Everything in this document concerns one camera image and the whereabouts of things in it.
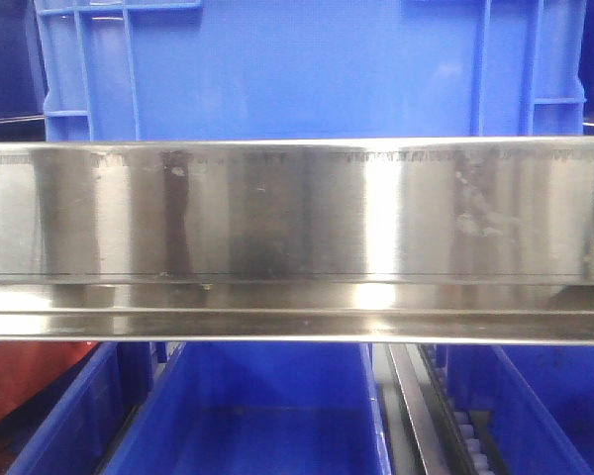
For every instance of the blue bin lower left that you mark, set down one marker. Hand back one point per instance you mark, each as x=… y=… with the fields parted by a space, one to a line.
x=79 y=429

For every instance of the red object lower left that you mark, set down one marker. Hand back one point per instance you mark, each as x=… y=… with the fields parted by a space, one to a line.
x=27 y=367

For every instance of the blue bin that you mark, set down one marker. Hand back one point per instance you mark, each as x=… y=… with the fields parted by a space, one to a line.
x=259 y=408
x=79 y=429
x=540 y=400

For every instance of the blue crate upper shelf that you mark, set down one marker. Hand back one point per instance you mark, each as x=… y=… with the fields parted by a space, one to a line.
x=251 y=70

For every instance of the white roller track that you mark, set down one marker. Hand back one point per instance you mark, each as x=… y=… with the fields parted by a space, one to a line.
x=463 y=435

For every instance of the stainless steel shelf beam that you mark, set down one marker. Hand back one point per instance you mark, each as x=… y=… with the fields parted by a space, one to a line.
x=486 y=240

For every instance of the blue bin lower right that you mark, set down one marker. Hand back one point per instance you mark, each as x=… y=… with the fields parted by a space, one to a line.
x=540 y=400

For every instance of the black shelf divider rail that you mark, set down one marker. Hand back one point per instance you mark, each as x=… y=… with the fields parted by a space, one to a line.
x=419 y=431

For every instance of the blue bin lower centre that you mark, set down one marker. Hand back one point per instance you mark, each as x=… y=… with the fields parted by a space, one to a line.
x=259 y=408

